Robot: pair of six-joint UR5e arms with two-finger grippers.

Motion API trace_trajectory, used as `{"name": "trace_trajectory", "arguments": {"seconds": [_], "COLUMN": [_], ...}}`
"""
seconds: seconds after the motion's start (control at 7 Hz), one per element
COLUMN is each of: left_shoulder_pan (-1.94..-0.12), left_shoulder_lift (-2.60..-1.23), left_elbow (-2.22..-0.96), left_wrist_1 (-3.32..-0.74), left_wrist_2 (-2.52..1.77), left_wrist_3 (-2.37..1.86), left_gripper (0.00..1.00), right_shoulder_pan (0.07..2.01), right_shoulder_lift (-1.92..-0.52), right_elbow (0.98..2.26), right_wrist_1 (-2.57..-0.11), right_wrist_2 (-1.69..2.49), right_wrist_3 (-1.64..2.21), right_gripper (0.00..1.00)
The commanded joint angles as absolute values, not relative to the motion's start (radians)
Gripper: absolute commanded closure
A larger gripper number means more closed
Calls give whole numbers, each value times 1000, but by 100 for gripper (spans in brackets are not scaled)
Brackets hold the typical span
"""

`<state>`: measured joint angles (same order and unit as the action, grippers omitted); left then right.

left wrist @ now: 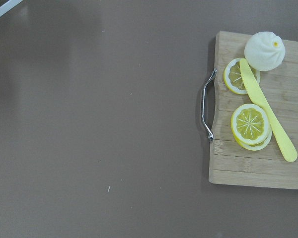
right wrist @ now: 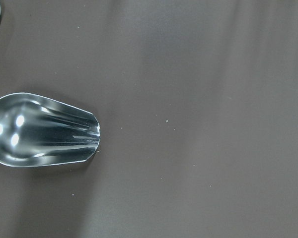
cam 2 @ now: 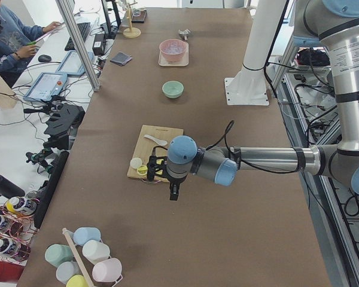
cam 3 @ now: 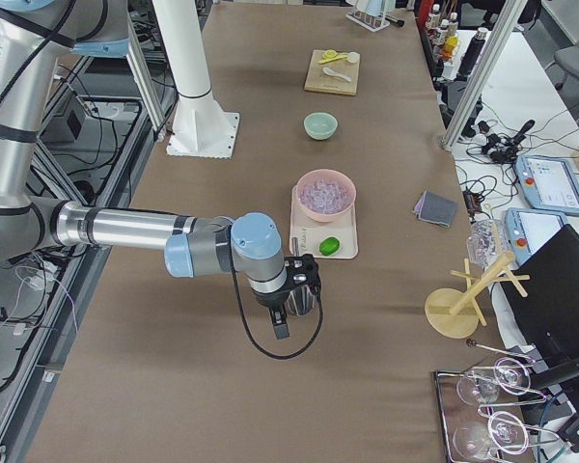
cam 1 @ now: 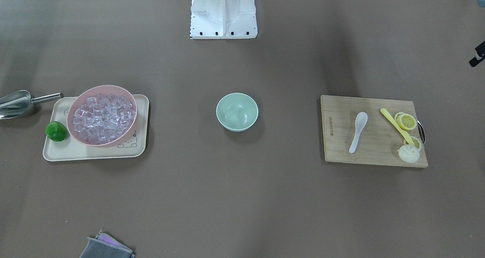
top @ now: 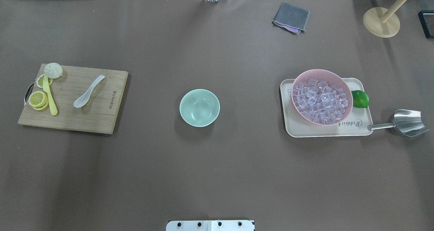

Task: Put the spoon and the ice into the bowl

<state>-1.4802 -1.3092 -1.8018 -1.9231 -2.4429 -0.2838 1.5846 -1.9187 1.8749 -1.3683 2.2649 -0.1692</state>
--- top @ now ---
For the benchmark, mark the pink bowl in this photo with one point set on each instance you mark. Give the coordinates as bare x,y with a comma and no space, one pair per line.
332,79

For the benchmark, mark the lemon slice stack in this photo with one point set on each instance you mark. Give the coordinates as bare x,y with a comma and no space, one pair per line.
38,100

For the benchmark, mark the grey folded cloth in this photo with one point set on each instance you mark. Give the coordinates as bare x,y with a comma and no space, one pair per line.
291,18

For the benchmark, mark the yellow plastic knife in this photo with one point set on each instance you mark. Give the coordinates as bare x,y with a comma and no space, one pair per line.
47,90

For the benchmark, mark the metal ice scoop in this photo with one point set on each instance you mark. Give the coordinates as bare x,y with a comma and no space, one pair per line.
405,122

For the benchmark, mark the green lime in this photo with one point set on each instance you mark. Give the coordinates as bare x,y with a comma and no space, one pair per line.
360,99

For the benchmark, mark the black device at table edge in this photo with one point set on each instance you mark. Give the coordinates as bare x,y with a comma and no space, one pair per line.
426,18

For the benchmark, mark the pile of clear ice cubes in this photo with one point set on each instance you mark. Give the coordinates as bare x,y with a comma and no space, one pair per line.
319,102

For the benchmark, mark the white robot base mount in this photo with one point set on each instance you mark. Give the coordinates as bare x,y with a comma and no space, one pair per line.
210,225

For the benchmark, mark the lemon slice near bun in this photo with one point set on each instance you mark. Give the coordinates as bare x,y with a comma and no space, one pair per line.
40,81

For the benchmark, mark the cream rectangular tray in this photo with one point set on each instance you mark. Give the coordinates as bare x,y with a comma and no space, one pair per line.
298,127

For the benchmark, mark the white ceramic spoon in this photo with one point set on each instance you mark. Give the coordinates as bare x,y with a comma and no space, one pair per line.
85,97

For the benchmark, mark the mint green bowl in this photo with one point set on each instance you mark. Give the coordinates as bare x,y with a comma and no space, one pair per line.
199,107

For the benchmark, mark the wooden mug tree stand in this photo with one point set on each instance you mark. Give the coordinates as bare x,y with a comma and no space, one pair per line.
383,22

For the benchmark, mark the wooden cutting board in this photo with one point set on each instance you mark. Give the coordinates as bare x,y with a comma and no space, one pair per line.
99,115

